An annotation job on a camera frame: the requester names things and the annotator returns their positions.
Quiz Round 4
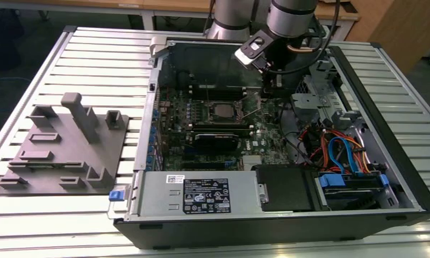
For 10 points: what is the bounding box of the metal socket cover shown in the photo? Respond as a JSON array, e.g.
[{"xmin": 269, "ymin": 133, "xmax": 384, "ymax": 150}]
[{"xmin": 236, "ymin": 90, "xmax": 265, "ymax": 108}]

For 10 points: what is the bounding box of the metal locking lever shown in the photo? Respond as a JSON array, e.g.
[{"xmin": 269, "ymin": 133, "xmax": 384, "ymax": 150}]
[{"xmin": 243, "ymin": 104, "xmax": 264, "ymax": 119}]

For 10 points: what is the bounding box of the silver CPU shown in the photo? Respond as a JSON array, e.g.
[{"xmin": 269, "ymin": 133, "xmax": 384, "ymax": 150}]
[{"xmin": 213, "ymin": 104, "xmax": 235, "ymax": 117}]

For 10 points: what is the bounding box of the CPU socket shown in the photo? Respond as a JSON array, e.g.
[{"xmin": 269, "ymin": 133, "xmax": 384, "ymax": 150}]
[{"xmin": 208, "ymin": 101, "xmax": 248, "ymax": 125}]

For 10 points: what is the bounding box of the black drive bay cover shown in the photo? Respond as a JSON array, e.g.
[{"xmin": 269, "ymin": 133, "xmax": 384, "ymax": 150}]
[{"xmin": 251, "ymin": 164, "xmax": 331, "ymax": 213}]

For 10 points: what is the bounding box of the metal drive cage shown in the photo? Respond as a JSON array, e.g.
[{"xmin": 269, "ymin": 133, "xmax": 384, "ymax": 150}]
[{"xmin": 289, "ymin": 60, "xmax": 367, "ymax": 130}]

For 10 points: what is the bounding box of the wooden desk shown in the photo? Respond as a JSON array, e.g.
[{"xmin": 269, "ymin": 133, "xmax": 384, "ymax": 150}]
[{"xmin": 11, "ymin": 0, "xmax": 361, "ymax": 41}]

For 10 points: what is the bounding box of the green motherboard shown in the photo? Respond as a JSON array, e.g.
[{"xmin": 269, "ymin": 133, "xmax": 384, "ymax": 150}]
[{"xmin": 158, "ymin": 85, "xmax": 299, "ymax": 171}]

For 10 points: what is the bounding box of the wooden cabinet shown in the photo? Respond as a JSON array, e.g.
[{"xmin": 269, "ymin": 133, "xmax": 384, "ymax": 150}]
[{"xmin": 348, "ymin": 0, "xmax": 430, "ymax": 73}]

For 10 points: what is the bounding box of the black graphics card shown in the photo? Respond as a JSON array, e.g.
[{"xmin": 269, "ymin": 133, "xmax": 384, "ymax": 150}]
[{"xmin": 192, "ymin": 131, "xmax": 241, "ymax": 155}]

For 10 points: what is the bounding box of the silver heat sink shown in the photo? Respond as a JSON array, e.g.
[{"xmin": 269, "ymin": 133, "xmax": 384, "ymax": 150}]
[{"xmin": 241, "ymin": 154, "xmax": 267, "ymax": 165}]

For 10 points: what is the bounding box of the hard disk in blue carrier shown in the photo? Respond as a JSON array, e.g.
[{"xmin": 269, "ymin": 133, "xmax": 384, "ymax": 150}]
[{"xmin": 317, "ymin": 171, "xmax": 391, "ymax": 210}]

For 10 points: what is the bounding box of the silver power supply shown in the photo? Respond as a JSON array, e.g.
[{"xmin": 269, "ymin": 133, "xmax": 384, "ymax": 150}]
[{"xmin": 138, "ymin": 171, "xmax": 263, "ymax": 217}]

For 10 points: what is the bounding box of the black PC case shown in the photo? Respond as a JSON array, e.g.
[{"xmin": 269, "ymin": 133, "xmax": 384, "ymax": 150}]
[{"xmin": 107, "ymin": 36, "xmax": 430, "ymax": 250}]

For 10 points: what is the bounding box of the grey parts rack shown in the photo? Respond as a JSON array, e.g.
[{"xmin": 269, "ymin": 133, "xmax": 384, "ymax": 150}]
[{"xmin": 0, "ymin": 92, "xmax": 131, "ymax": 195}]

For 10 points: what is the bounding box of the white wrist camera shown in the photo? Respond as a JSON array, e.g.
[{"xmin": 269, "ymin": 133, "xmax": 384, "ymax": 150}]
[{"xmin": 235, "ymin": 29, "xmax": 273, "ymax": 72}]

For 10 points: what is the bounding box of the blue wire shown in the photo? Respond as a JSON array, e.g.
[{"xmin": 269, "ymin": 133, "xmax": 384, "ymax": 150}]
[{"xmin": 328, "ymin": 137, "xmax": 363, "ymax": 175}]

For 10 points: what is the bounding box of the orange yellow wire bundle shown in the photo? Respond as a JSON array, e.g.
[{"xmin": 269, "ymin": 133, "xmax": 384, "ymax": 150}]
[{"xmin": 308, "ymin": 128, "xmax": 381, "ymax": 175}]

